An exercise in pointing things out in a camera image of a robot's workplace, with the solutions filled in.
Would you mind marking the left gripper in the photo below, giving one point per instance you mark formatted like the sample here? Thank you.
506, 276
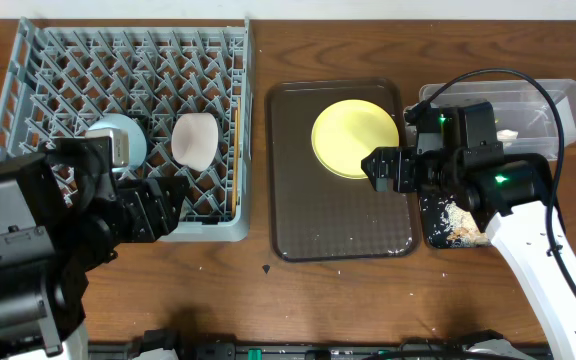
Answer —
131, 211

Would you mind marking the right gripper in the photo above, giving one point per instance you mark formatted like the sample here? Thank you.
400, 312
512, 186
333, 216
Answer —
403, 158

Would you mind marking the light blue bowl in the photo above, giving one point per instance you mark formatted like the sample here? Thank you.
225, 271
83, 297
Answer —
135, 137

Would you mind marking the yellow plate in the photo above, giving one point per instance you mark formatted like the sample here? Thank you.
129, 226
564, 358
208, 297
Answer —
348, 131

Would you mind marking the white pink bowl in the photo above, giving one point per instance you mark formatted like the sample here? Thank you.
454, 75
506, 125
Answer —
194, 140

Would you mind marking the white napkin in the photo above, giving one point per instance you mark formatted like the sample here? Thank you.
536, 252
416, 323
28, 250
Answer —
506, 135

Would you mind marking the wooden chopstick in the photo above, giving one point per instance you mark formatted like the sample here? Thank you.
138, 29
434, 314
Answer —
234, 195
237, 131

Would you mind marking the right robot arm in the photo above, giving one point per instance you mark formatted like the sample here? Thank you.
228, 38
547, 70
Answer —
546, 272

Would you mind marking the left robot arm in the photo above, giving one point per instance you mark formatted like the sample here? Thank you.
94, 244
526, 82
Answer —
62, 214

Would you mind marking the black waste tray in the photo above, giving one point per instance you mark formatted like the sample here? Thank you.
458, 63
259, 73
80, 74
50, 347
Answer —
438, 225

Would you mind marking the grey dishwasher rack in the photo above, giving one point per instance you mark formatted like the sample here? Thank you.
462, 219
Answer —
61, 80

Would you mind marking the rice and food scraps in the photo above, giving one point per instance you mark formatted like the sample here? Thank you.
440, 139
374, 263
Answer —
460, 228

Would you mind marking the dark brown serving tray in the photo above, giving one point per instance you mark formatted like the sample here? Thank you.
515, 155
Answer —
315, 214

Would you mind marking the clear plastic bin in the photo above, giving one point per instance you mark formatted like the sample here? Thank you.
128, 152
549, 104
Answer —
518, 106

